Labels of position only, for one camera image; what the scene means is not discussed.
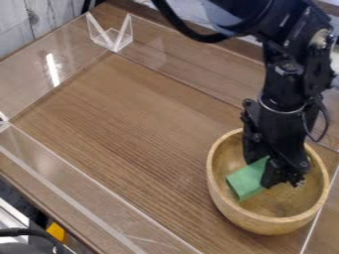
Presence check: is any brown wooden bowl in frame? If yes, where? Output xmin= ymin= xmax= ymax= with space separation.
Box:
xmin=206 ymin=129 xmax=329 ymax=235

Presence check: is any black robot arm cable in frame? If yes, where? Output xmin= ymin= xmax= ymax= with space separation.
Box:
xmin=149 ymin=0 xmax=230 ymax=44

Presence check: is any green rectangular block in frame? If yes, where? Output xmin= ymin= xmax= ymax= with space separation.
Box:
xmin=225 ymin=157 xmax=268 ymax=201

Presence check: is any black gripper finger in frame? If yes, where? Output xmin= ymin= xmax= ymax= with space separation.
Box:
xmin=242 ymin=128 xmax=266 ymax=164
xmin=260 ymin=159 xmax=296 ymax=189

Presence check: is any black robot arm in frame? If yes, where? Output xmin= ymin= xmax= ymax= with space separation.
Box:
xmin=204 ymin=0 xmax=334 ymax=189

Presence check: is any clear acrylic corner bracket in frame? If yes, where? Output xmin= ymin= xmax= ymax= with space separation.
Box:
xmin=83 ymin=12 xmax=133 ymax=53

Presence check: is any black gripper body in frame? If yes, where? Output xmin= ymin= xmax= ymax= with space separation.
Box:
xmin=241 ymin=96 xmax=326 ymax=188

